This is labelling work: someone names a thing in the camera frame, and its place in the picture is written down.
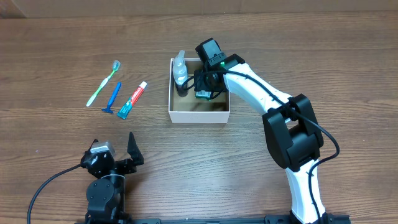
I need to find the green white soap bar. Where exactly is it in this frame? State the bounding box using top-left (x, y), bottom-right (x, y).
top-left (195, 90), bottom-right (212, 100)

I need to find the clear bottle dark liquid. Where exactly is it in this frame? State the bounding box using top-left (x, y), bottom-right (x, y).
top-left (172, 50), bottom-right (188, 97)

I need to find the red green toothpaste tube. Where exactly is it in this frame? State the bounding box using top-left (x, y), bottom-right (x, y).
top-left (117, 82), bottom-right (147, 119)

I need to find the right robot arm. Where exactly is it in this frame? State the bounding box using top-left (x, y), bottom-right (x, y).
top-left (194, 38), bottom-right (326, 223)

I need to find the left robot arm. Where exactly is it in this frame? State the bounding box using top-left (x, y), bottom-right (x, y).
top-left (81, 133), bottom-right (144, 223)

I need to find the white cardboard box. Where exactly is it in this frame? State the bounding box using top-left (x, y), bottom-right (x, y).
top-left (168, 58), bottom-right (231, 124)

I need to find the blue razor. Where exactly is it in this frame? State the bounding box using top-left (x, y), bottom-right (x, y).
top-left (102, 82), bottom-right (122, 114)

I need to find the green white toothbrush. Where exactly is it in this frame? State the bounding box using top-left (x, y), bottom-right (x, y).
top-left (86, 60), bottom-right (121, 107)

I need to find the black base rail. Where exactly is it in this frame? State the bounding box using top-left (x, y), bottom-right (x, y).
top-left (132, 213), bottom-right (351, 224)

